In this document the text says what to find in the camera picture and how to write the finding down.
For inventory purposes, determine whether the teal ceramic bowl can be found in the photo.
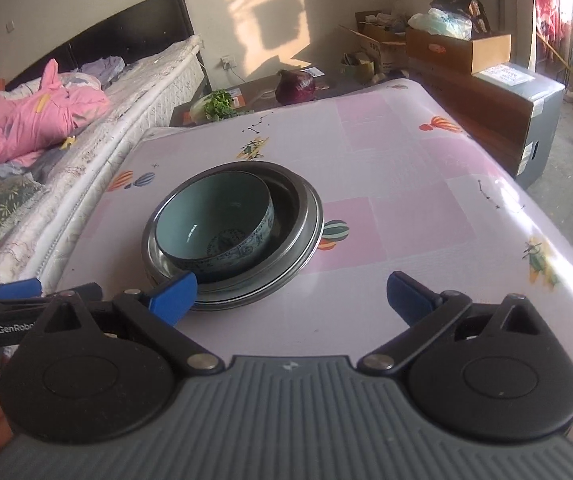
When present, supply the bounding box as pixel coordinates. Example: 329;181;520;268
153;170;274;283

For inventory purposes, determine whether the large steel bowl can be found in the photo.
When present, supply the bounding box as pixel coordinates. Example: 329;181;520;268
141;160;323;311

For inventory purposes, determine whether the pink clothing on bed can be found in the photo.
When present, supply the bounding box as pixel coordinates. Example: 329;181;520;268
0;58;110;181

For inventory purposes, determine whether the green leafy cabbage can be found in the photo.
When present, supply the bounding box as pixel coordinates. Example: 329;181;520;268
189;90;250;125

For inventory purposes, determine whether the white quilted mattress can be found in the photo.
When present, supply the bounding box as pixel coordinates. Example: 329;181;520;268
0;35;205;289

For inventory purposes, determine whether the dark low side table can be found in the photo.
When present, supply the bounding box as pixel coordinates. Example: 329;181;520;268
169;67;364;127

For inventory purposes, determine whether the purple red cabbage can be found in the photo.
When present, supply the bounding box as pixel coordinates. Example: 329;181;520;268
276;70;315;105

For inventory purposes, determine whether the brown cardboard box with bags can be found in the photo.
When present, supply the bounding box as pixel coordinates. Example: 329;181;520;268
405;28;512;75

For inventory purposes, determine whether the black bed headboard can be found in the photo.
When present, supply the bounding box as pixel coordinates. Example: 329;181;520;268
4;0;195;90

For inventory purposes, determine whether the open cardboard box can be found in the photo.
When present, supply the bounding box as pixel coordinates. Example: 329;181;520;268
339;10;408;75

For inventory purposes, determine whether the white plastic bag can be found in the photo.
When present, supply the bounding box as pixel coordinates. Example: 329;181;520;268
408;8;473;40

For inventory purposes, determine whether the black bag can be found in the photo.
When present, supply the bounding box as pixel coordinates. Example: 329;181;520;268
431;0;492;38

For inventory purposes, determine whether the white wall socket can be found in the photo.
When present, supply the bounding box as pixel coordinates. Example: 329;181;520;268
220;55;238;70

